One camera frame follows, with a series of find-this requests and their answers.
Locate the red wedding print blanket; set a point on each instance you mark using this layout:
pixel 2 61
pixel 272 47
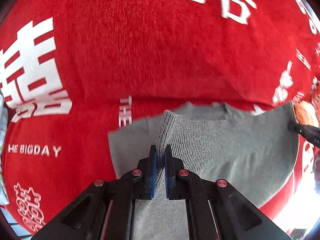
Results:
pixel 73 71

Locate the grey knit sweater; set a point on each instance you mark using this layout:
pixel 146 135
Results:
pixel 256 154

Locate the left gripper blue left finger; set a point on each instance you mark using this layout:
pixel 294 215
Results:
pixel 105 210

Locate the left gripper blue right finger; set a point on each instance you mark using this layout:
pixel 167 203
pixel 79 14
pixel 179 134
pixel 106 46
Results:
pixel 215 209

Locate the orange folded garment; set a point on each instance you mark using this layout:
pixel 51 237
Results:
pixel 307 113

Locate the white floral cloth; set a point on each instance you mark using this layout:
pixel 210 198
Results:
pixel 4 200

